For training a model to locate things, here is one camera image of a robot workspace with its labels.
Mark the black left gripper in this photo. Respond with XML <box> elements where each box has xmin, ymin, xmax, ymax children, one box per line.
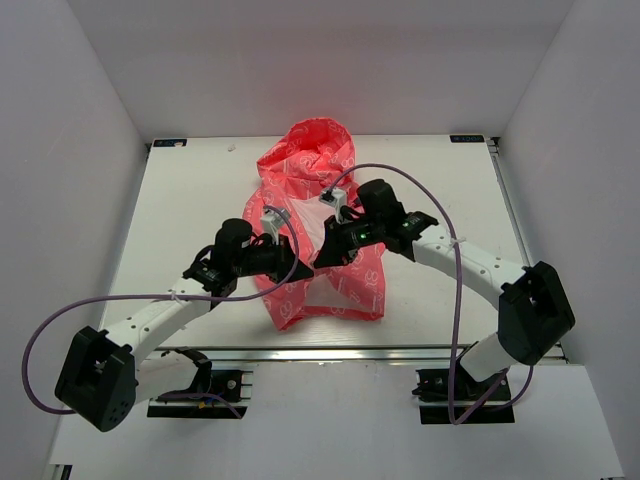
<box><xmin>232</xmin><ymin>234</ymin><xmax>313</xmax><ymax>284</ymax></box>

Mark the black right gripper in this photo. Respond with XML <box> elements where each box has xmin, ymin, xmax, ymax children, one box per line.
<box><xmin>314</xmin><ymin>212</ymin><xmax>385</xmax><ymax>268</ymax></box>

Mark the pink patterned hooded jacket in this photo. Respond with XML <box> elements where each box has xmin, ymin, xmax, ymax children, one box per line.
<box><xmin>243</xmin><ymin>117</ymin><xmax>386</xmax><ymax>330</ymax></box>

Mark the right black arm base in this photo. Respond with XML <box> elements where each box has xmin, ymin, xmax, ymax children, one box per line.
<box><xmin>410</xmin><ymin>367</ymin><xmax>516</xmax><ymax>426</ymax></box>

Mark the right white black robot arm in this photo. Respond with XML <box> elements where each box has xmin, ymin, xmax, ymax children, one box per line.
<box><xmin>313</xmin><ymin>179</ymin><xmax>575</xmax><ymax>399</ymax></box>

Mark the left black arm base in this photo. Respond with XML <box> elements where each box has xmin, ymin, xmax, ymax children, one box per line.
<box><xmin>139</xmin><ymin>362</ymin><xmax>253</xmax><ymax>420</ymax></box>

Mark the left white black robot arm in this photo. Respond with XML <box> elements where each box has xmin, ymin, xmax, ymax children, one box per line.
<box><xmin>54</xmin><ymin>207</ymin><xmax>313</xmax><ymax>432</ymax></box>

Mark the right blue corner label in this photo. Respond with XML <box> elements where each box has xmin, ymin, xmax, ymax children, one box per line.
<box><xmin>449</xmin><ymin>134</ymin><xmax>485</xmax><ymax>143</ymax></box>

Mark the blue corner label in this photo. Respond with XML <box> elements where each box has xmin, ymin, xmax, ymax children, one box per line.
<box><xmin>152</xmin><ymin>139</ymin><xmax>187</xmax><ymax>148</ymax></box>
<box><xmin>449</xmin><ymin>134</ymin><xmax>485</xmax><ymax>143</ymax></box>

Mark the left blue corner label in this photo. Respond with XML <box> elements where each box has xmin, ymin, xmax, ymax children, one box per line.
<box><xmin>152</xmin><ymin>139</ymin><xmax>187</xmax><ymax>148</ymax></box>

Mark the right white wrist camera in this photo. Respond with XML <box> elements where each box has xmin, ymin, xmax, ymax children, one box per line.
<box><xmin>319</xmin><ymin>187</ymin><xmax>348</xmax><ymax>223</ymax></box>

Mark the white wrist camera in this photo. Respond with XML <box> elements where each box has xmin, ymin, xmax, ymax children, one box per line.
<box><xmin>260</xmin><ymin>206</ymin><xmax>291</xmax><ymax>245</ymax></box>
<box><xmin>319</xmin><ymin>187</ymin><xmax>348</xmax><ymax>223</ymax></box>

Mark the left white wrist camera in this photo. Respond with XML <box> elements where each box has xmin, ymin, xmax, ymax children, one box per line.
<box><xmin>260</xmin><ymin>206</ymin><xmax>291</xmax><ymax>245</ymax></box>

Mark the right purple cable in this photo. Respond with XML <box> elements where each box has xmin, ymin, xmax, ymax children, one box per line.
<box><xmin>327</xmin><ymin>163</ymin><xmax>532</xmax><ymax>426</ymax></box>

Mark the purple cable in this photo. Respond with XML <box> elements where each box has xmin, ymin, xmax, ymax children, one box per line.
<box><xmin>21</xmin><ymin>203</ymin><xmax>301</xmax><ymax>419</ymax></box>
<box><xmin>327</xmin><ymin>163</ymin><xmax>532</xmax><ymax>426</ymax></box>

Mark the aluminium front rail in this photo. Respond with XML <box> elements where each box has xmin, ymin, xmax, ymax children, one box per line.
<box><xmin>149</xmin><ymin>344</ymin><xmax>569</xmax><ymax>365</ymax></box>

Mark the aluminium rail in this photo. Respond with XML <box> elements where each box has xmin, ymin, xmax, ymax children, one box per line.
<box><xmin>486</xmin><ymin>137</ymin><xmax>575</xmax><ymax>366</ymax></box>
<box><xmin>149</xmin><ymin>344</ymin><xmax>569</xmax><ymax>365</ymax></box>

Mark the aluminium right side rail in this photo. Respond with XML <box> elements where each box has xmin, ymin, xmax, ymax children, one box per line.
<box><xmin>486</xmin><ymin>137</ymin><xmax>575</xmax><ymax>366</ymax></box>

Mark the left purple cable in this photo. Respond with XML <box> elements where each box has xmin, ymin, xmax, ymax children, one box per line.
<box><xmin>21</xmin><ymin>203</ymin><xmax>301</xmax><ymax>419</ymax></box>

